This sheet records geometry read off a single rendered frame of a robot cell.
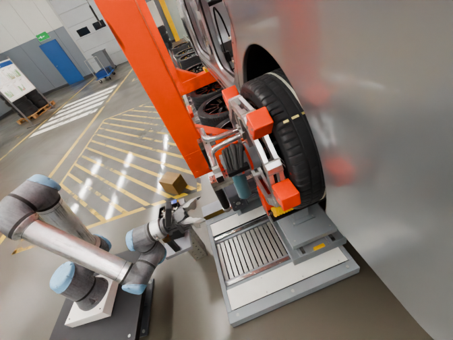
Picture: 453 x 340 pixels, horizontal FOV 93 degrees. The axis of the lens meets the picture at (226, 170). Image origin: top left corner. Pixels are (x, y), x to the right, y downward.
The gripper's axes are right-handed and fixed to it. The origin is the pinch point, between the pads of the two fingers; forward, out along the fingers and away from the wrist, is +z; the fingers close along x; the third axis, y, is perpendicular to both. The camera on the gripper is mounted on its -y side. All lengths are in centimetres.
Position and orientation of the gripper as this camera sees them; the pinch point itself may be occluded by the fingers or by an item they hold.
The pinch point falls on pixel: (202, 206)
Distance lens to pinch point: 98.0
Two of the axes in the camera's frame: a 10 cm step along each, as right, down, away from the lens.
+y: 3.0, 7.2, 6.3
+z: 9.2, -3.9, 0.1
